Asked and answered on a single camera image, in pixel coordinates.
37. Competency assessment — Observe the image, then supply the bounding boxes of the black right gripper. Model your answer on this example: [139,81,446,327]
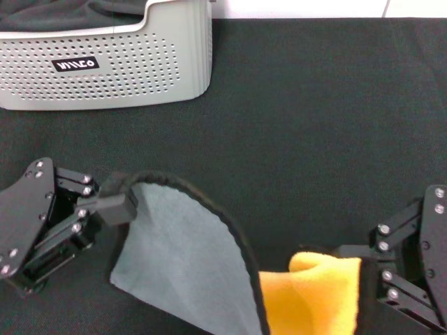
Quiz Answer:
[333,184,447,331]

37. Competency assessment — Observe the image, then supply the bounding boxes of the black tablecloth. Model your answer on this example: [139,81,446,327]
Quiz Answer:
[0,17,447,335]

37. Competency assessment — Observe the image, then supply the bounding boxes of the grey and orange towel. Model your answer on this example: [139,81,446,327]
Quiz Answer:
[100,170,362,335]

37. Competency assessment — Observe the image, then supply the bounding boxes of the grey perforated storage box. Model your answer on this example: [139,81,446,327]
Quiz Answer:
[0,0,214,112]

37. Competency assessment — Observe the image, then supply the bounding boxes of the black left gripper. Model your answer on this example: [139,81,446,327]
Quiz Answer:
[0,156,138,297]

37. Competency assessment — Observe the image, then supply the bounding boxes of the dark grey cloth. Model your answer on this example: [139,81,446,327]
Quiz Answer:
[0,0,149,33]

